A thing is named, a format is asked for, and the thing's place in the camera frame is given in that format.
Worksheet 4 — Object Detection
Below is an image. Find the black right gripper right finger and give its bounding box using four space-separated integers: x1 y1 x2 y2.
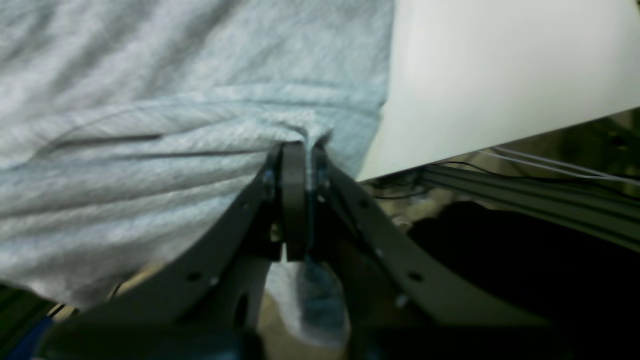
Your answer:
310 145 556 360

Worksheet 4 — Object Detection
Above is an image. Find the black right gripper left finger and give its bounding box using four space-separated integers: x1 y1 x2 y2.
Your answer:
39 142 307 360

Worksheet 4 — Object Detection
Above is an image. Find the grey T-shirt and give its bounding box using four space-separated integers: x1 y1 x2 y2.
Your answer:
0 0 396 351

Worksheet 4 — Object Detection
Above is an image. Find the aluminium table frame rail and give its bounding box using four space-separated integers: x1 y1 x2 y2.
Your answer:
422 165 640 252

